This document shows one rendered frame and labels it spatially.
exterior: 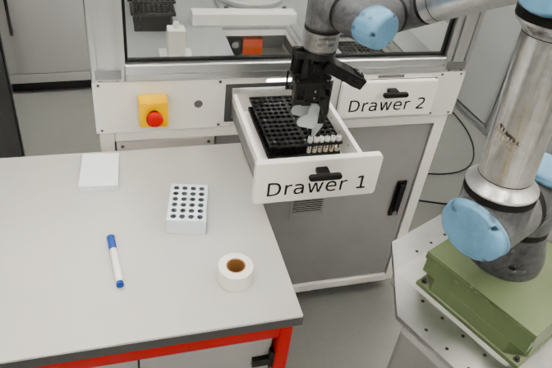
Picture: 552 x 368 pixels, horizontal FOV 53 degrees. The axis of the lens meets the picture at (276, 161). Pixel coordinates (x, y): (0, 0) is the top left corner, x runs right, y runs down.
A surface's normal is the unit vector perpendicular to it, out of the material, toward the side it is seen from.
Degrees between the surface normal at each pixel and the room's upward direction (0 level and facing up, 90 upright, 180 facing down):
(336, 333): 1
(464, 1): 108
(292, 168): 90
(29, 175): 0
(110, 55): 90
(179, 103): 90
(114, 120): 90
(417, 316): 0
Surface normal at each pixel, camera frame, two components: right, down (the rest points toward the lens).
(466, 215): -0.77, 0.43
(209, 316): 0.11, -0.80
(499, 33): -0.94, 0.11
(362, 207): 0.25, 0.60
